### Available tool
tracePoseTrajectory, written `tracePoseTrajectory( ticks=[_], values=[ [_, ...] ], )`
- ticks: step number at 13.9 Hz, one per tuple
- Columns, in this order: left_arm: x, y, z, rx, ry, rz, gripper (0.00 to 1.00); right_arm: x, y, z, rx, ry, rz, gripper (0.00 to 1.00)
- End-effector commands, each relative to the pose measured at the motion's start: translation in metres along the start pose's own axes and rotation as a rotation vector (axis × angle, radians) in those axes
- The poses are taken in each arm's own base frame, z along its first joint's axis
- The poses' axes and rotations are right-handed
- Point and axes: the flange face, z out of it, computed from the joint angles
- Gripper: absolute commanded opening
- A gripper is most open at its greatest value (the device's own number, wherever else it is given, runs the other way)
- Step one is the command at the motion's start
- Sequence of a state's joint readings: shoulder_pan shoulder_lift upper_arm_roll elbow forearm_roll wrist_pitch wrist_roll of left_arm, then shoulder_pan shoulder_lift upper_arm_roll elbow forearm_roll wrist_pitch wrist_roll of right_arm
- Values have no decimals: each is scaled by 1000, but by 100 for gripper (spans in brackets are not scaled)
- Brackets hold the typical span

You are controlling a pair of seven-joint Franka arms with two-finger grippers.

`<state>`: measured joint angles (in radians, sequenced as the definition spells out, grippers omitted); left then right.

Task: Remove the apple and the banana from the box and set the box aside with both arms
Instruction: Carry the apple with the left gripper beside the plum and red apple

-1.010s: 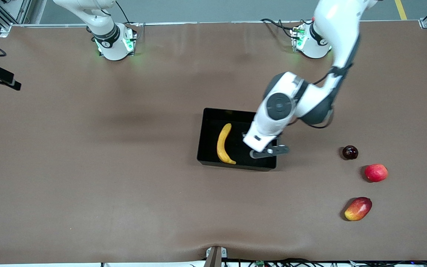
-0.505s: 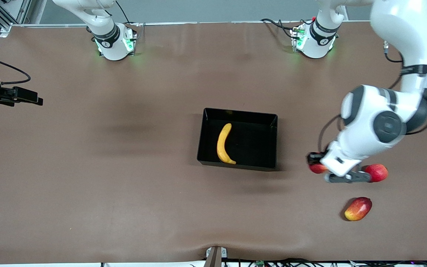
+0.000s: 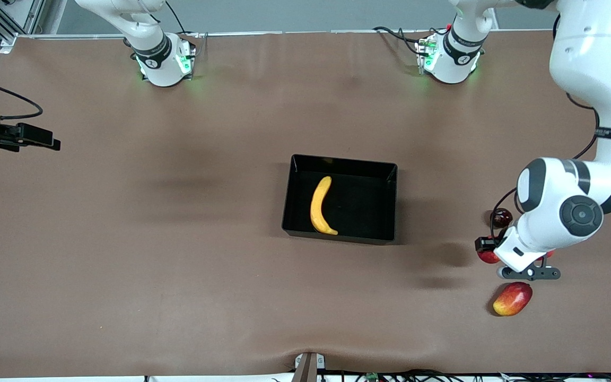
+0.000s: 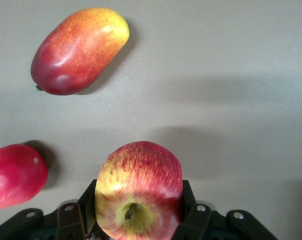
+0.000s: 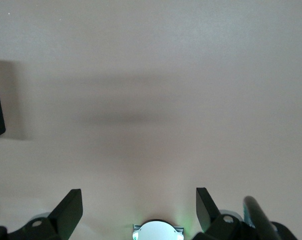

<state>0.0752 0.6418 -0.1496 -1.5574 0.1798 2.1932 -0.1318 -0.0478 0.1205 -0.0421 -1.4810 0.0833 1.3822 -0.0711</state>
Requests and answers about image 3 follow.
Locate aluminium frame profile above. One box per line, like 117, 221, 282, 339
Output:
0, 0, 46, 54

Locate black left arm base cable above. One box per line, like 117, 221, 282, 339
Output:
373, 25, 423, 56

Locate dark purple plum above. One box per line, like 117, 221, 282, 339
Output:
490, 208, 513, 230

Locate camera mount post with bracket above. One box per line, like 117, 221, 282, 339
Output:
291, 352, 326, 382

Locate black plastic box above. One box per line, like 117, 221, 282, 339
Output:
282, 154, 398, 246

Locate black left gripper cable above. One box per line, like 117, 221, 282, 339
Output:
490, 93, 611, 239

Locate yellow banana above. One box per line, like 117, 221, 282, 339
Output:
310, 176, 339, 236

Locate red yellow mango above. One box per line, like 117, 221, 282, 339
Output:
493, 282, 533, 317

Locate brown table cover mat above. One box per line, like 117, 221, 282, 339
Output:
0, 29, 611, 378

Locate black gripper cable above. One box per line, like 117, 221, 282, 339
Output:
490, 93, 611, 239
0, 74, 43, 120

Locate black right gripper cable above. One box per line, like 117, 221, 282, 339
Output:
0, 74, 43, 120

